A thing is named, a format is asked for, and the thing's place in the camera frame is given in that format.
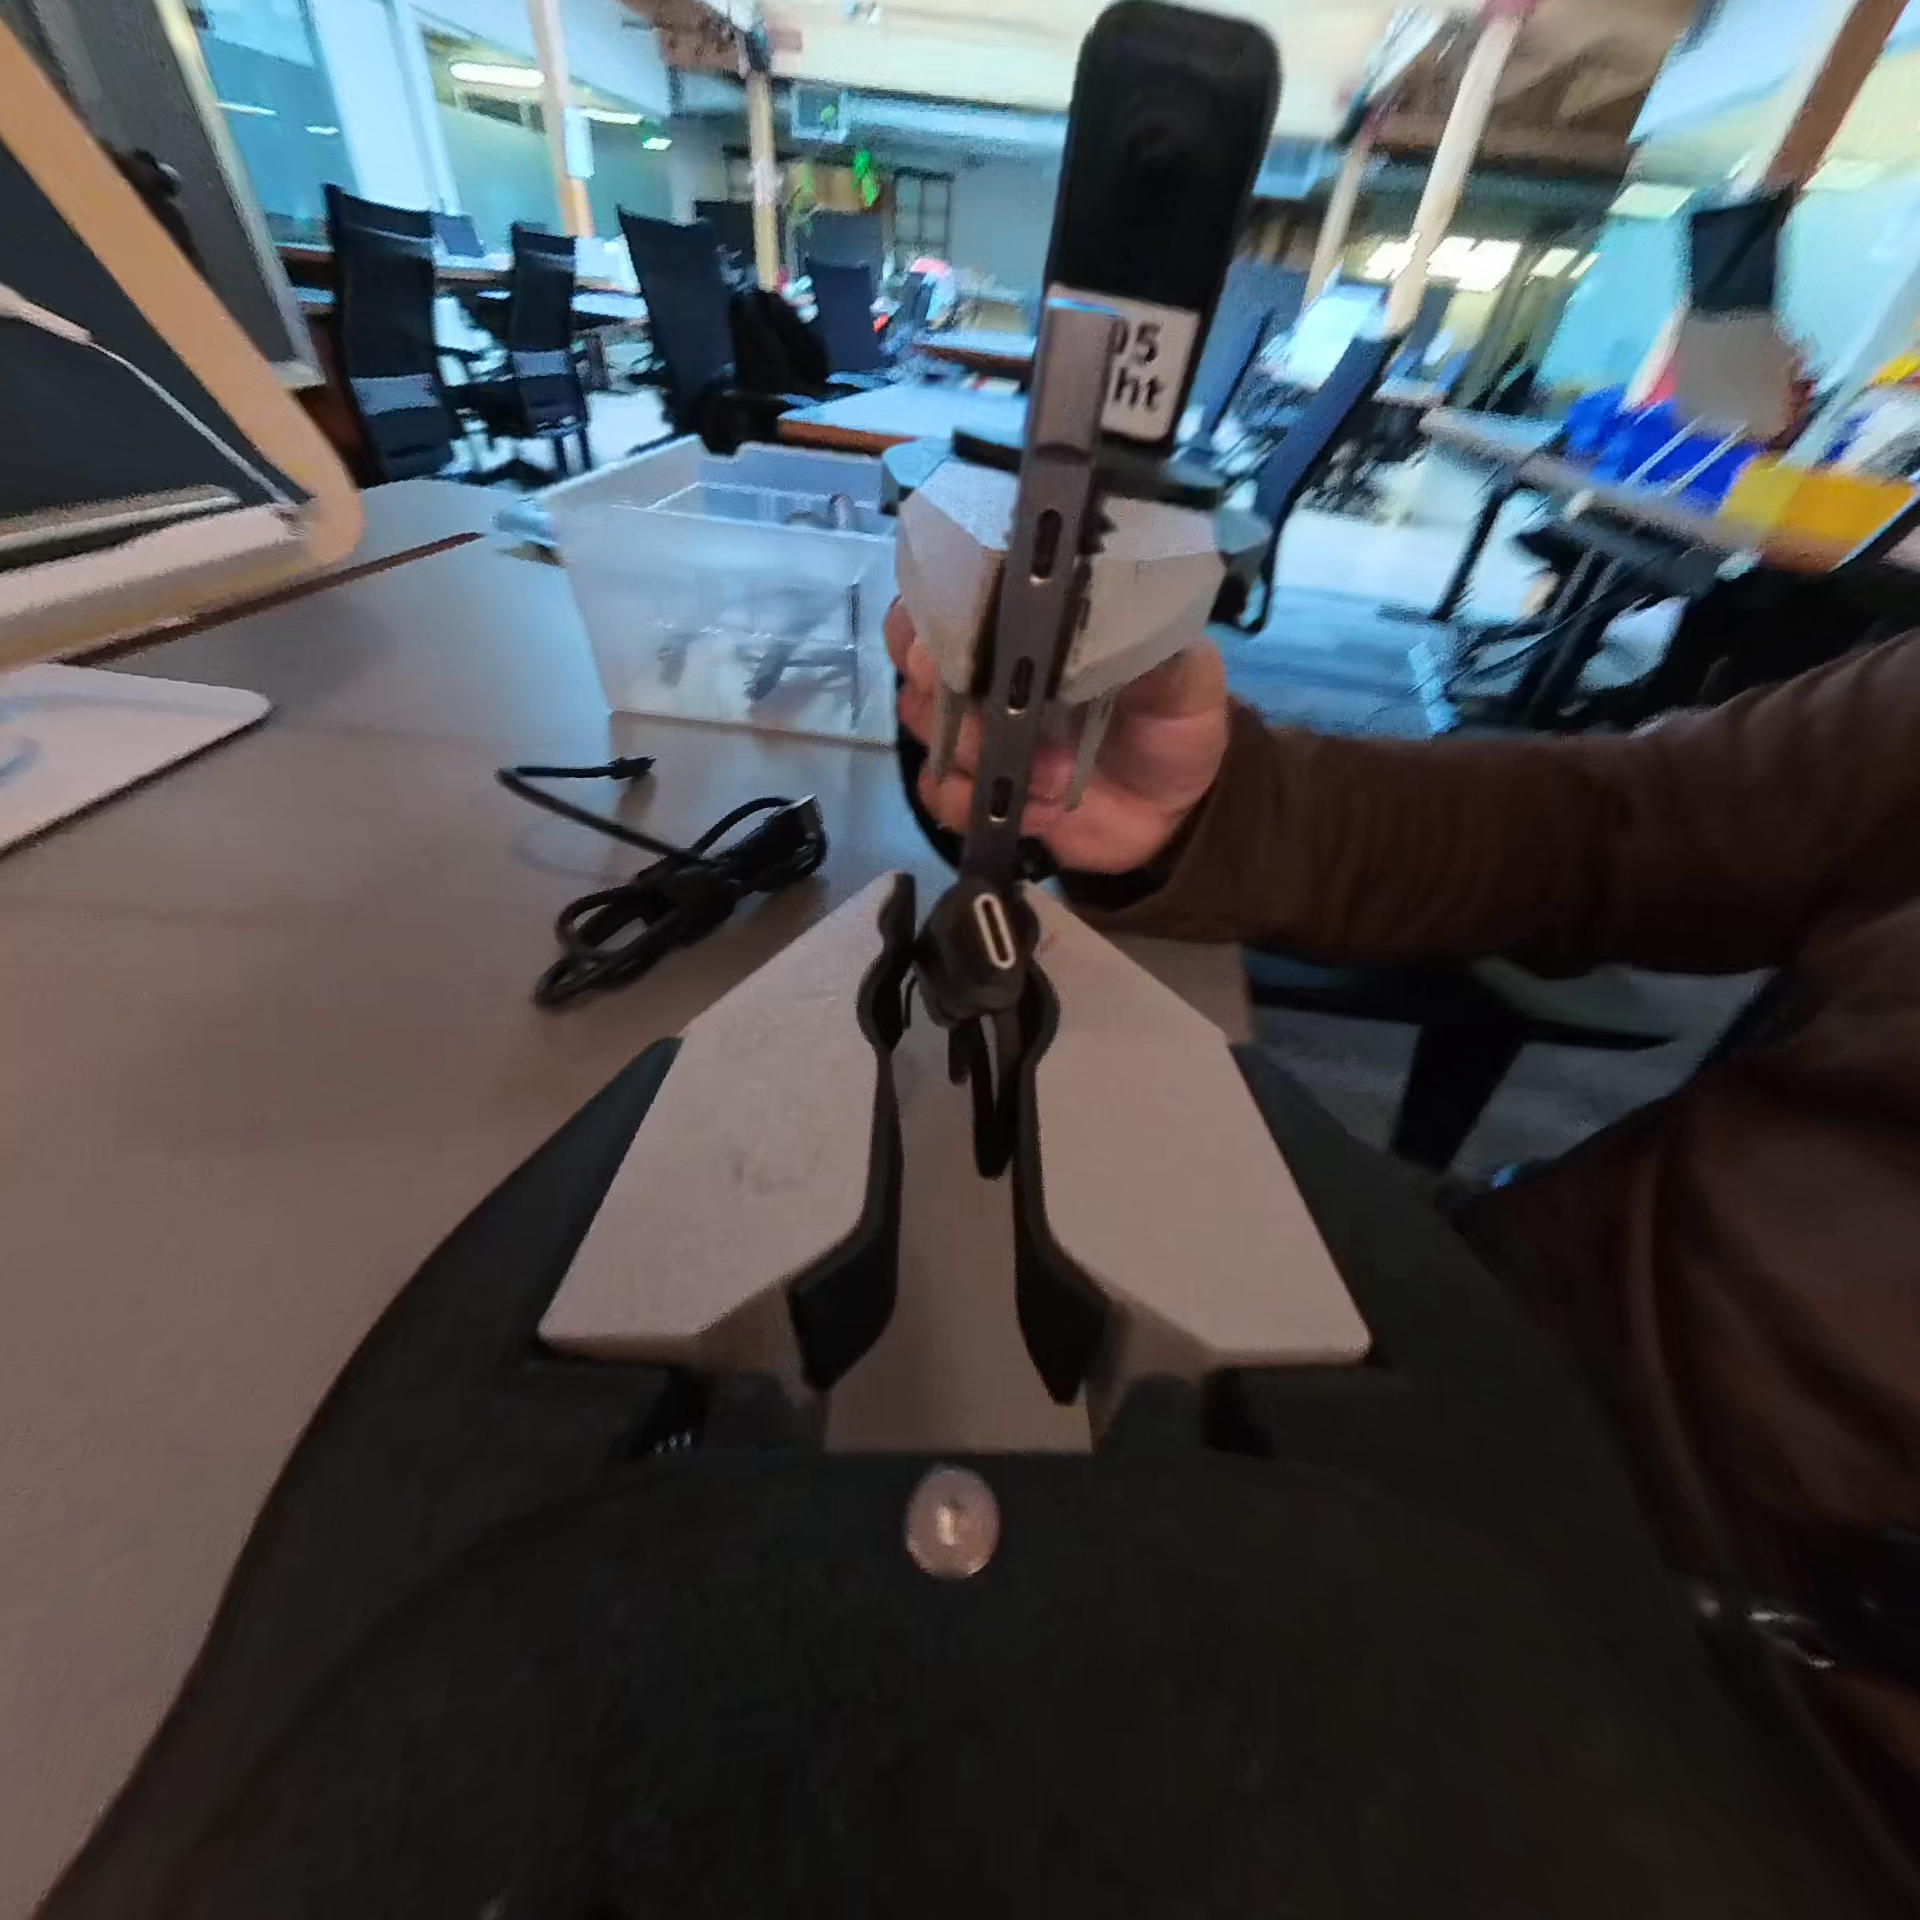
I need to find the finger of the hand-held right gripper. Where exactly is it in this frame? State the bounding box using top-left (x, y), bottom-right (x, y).
top-left (893, 457), bottom-right (1040, 782)
top-left (1054, 498), bottom-right (1223, 784)

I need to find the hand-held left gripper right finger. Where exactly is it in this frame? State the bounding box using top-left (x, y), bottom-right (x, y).
top-left (1000, 883), bottom-right (1375, 1409)

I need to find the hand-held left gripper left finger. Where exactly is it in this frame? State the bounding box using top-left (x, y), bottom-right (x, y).
top-left (536, 872), bottom-right (921, 1392)

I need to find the dark grey usb hub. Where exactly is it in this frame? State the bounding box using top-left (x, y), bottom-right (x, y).
top-left (949, 292), bottom-right (1126, 910)

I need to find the short black hub cable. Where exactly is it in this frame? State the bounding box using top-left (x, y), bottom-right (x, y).
top-left (907, 884), bottom-right (1047, 1182)

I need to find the person's right forearm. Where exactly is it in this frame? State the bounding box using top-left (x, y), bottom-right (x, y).
top-left (1048, 632), bottom-right (1920, 991)

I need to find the person's right hand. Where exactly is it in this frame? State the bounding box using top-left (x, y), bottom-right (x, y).
top-left (879, 593), bottom-right (1235, 880)

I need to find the black office chair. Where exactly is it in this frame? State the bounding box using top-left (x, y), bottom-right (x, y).
top-left (1212, 328), bottom-right (1408, 636)
top-left (501, 220), bottom-right (597, 483)
top-left (319, 183), bottom-right (471, 484)
top-left (614, 207), bottom-right (753, 452)

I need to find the clear plastic bin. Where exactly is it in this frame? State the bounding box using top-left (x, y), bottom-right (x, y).
top-left (527, 434), bottom-right (921, 751)

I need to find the person's brown sweater torso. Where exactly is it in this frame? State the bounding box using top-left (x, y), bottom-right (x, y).
top-left (1440, 896), bottom-right (1920, 1809)

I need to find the yellow box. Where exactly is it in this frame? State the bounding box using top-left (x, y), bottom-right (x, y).
top-left (1720, 456), bottom-right (1920, 577)

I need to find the white monitor stand base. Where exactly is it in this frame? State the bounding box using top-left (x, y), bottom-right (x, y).
top-left (0, 664), bottom-right (275, 858)

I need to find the computer monitor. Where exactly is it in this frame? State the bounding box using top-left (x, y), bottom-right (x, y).
top-left (0, 27), bottom-right (368, 672)

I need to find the black usb-c cable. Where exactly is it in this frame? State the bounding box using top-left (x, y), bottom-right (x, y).
top-left (499, 758), bottom-right (831, 1010)

